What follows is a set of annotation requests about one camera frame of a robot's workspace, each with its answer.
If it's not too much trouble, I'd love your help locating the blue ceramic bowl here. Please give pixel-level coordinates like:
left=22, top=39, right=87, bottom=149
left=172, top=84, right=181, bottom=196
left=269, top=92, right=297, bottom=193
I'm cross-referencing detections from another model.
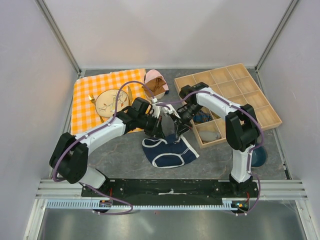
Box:
left=251, top=146, right=268, bottom=168

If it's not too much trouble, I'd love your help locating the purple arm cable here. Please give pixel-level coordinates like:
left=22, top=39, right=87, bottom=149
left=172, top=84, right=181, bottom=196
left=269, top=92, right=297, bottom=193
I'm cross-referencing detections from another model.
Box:
left=156, top=91, right=266, bottom=217
left=51, top=81, right=160, bottom=216

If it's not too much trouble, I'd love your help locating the aluminium frame post left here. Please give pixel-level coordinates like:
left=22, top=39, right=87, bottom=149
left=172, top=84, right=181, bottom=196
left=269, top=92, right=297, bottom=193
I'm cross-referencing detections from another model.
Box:
left=35, top=0, right=82, bottom=77

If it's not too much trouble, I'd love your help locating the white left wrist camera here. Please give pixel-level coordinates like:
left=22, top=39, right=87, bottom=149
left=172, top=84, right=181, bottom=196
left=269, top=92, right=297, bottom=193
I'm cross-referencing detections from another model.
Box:
left=149, top=98, right=162, bottom=119

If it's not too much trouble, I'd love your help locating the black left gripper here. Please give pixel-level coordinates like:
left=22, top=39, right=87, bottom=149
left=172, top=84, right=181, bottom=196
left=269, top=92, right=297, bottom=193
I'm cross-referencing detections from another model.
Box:
left=137, top=113, right=165, bottom=139

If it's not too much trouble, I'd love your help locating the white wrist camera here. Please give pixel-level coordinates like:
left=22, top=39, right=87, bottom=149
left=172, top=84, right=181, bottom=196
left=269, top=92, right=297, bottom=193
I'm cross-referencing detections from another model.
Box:
left=149, top=98, right=162, bottom=119
left=163, top=104, right=181, bottom=119

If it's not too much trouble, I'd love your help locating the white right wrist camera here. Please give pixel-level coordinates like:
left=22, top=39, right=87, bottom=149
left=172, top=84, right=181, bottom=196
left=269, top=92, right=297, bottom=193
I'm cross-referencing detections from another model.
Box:
left=163, top=104, right=181, bottom=119

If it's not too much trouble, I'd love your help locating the yellow checkered cloth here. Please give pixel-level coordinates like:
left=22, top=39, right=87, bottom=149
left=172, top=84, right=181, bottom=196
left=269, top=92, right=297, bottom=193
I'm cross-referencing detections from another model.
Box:
left=70, top=68, right=146, bottom=135

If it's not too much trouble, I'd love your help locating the gold fork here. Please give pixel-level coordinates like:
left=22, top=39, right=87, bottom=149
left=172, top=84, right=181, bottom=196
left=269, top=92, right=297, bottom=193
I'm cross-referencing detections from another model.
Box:
left=88, top=94, right=105, bottom=123

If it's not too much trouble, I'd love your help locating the brown underwear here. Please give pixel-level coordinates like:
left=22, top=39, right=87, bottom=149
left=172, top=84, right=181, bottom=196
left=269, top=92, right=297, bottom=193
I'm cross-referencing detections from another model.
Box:
left=142, top=77, right=166, bottom=98

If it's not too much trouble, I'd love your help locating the pink underwear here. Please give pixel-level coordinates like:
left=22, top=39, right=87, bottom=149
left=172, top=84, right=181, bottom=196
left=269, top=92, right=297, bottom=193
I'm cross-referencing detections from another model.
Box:
left=144, top=69, right=169, bottom=91

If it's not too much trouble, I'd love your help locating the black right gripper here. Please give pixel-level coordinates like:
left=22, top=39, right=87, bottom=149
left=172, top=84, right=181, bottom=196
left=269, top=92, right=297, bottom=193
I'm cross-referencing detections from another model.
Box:
left=170, top=103, right=203, bottom=138

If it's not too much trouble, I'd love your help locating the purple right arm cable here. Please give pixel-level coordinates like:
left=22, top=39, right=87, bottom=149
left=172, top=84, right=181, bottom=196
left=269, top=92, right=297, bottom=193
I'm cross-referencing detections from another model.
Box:
left=156, top=91, right=266, bottom=217

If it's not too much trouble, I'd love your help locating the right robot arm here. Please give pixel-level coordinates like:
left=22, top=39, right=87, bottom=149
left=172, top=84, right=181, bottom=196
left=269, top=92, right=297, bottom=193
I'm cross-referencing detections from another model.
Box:
left=174, top=82, right=264, bottom=197

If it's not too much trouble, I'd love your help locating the bird-painted ceramic plate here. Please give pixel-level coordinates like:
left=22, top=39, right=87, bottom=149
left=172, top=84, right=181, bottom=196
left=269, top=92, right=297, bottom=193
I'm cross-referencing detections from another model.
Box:
left=96, top=89, right=129, bottom=118

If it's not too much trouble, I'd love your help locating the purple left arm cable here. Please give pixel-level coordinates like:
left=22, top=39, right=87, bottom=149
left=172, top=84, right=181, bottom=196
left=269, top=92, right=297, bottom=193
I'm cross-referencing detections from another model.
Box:
left=51, top=81, right=160, bottom=216

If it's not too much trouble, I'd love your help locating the gold knife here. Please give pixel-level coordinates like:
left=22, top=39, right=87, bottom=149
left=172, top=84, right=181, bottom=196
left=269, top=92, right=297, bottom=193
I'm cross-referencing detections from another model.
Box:
left=127, top=86, right=133, bottom=106

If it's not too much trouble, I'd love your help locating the cream underwear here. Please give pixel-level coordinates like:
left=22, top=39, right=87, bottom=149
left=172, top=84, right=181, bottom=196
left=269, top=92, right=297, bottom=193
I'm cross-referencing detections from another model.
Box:
left=145, top=91, right=166, bottom=101

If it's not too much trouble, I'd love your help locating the wooden compartment tray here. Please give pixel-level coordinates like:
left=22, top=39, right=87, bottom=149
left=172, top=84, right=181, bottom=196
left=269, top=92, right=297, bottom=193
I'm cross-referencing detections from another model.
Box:
left=174, top=63, right=282, bottom=149

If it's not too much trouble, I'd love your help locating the grey rolled underwear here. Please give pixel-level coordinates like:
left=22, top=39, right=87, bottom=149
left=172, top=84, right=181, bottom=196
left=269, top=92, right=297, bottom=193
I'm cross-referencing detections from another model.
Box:
left=198, top=130, right=221, bottom=143

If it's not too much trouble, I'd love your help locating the navy striped rolled underwear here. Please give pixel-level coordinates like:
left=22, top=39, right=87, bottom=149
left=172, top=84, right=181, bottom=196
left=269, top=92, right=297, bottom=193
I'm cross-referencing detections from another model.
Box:
left=192, top=110, right=213, bottom=124

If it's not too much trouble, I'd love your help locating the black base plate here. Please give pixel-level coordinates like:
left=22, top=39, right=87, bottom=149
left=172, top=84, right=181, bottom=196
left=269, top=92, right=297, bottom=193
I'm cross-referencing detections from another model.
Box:
left=81, top=177, right=260, bottom=207

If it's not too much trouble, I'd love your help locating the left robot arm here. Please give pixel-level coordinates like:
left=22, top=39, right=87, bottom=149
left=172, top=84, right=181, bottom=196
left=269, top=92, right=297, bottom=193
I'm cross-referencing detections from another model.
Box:
left=49, top=97, right=164, bottom=197

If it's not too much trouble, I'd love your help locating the white cable duct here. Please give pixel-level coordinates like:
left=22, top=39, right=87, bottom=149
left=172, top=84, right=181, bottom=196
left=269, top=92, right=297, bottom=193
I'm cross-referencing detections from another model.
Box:
left=46, top=199, right=250, bottom=211

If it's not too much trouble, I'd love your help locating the navy blue white-trimmed underwear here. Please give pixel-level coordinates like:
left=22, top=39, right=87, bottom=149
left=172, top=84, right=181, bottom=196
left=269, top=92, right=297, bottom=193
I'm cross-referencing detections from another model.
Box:
left=141, top=134, right=200, bottom=169

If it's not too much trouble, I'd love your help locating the aluminium front rail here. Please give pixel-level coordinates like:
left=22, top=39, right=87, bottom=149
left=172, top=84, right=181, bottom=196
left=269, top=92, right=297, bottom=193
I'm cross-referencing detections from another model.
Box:
left=35, top=179, right=308, bottom=201

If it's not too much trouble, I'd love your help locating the aluminium frame post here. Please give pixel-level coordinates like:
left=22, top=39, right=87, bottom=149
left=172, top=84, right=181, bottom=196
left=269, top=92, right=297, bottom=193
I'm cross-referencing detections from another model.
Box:
left=254, top=0, right=300, bottom=73
left=35, top=0, right=82, bottom=77

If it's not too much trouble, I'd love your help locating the aluminium frame post right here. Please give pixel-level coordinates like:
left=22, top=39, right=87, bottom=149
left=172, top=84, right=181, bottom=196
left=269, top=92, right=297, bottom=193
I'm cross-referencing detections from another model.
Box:
left=254, top=0, right=300, bottom=73

